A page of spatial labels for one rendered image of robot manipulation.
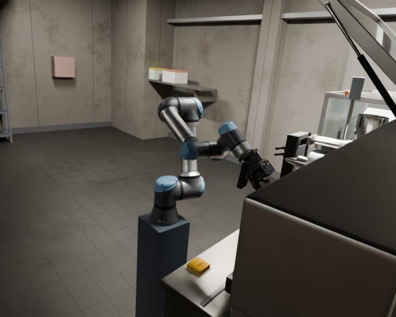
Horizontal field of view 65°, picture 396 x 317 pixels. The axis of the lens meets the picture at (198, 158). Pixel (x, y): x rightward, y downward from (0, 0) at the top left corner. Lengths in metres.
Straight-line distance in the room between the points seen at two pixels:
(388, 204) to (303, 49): 4.65
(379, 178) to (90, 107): 7.41
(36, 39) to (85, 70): 1.09
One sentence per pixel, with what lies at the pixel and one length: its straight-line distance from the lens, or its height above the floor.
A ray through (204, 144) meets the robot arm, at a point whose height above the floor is 1.40.
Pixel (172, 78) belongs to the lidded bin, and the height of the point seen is 1.34.
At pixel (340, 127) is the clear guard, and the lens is 2.10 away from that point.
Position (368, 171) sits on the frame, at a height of 1.65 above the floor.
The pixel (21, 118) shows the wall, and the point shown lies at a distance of 7.17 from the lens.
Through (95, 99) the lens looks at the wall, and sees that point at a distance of 7.59.
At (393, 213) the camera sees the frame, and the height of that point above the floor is 1.65.
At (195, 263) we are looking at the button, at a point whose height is 0.92.
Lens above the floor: 1.73
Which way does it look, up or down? 18 degrees down
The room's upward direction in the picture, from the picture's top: 5 degrees clockwise
